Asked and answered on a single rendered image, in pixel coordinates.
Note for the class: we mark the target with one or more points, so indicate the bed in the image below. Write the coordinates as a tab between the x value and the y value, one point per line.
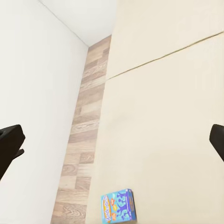
164	90

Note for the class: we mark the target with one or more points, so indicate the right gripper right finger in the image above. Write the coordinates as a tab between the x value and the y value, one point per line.
217	139

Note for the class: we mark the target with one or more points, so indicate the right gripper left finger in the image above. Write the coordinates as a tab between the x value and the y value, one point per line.
11	140

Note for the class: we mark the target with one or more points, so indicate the board game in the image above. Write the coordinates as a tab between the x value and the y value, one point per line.
117	207

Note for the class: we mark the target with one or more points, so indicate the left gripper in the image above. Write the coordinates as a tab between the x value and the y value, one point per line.
20	152

